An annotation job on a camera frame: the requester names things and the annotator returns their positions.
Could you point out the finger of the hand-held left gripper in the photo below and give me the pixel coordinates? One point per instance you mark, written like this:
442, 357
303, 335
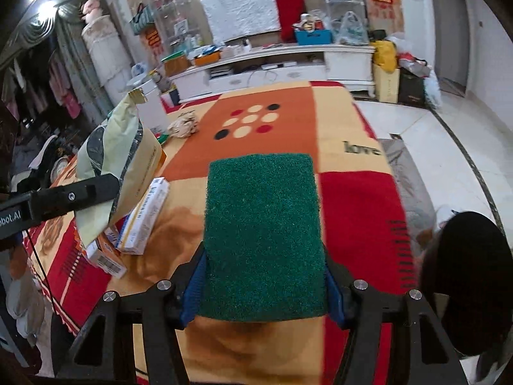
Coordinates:
76, 196

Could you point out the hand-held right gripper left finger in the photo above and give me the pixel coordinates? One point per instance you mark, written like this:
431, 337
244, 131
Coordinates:
192, 288

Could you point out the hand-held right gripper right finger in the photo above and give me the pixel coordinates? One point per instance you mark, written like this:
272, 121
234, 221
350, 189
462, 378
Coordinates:
334, 292

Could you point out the pale green paper bag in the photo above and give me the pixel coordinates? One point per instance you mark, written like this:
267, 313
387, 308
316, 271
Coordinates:
120, 136

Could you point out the green scouring pad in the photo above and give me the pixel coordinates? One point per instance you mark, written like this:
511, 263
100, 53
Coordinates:
260, 228

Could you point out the black trash bin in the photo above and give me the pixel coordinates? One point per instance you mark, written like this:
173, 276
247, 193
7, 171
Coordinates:
469, 280

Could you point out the orange white cardboard box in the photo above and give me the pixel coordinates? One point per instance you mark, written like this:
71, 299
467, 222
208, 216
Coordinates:
106, 258

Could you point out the white blue medicine box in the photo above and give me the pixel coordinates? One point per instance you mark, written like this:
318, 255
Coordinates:
146, 212

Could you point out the printed blanket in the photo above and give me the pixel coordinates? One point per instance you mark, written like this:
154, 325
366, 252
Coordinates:
360, 208

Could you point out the white plastic container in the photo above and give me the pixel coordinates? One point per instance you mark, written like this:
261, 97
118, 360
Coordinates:
154, 104

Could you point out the crumpled beige paper ball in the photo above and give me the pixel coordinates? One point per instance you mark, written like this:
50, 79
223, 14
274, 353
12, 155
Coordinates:
183, 125

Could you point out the grey rug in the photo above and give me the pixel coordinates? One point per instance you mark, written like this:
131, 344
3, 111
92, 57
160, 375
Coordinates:
408, 184

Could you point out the white cat printed mat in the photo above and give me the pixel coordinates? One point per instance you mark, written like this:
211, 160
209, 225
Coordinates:
443, 214

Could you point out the covered standing air conditioner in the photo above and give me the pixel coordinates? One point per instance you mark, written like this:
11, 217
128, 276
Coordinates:
106, 52

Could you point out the grey curtain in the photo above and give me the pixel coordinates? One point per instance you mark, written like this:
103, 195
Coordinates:
68, 48

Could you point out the teal striped tote bag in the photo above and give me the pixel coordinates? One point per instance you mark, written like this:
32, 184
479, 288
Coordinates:
140, 20

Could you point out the pink plush toy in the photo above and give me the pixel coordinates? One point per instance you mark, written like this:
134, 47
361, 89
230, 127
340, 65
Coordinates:
90, 8

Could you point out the orange tray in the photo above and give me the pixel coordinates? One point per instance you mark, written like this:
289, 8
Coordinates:
208, 59

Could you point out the tan cardboard box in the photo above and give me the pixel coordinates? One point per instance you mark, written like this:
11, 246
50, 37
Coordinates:
386, 86

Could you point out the clear acrylic shelf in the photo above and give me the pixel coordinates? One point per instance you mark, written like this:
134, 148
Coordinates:
168, 4

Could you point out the white television cabinet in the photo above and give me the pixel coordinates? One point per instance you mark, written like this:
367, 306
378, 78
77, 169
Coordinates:
344, 62

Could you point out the yellow bag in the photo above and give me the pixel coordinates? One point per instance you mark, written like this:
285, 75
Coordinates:
384, 56

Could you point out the white red plastic bag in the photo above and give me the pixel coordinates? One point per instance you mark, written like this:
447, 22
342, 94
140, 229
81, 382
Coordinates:
412, 62

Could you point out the television under white cloth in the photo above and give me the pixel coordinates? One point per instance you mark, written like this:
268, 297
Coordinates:
240, 10

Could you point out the blue storage basket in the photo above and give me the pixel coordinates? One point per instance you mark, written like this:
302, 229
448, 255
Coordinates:
314, 37

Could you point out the translucent plastic bag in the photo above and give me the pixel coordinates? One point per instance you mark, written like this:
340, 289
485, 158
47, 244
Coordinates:
352, 30

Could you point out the red fluffy cloth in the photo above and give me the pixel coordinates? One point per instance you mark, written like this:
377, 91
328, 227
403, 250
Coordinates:
289, 6

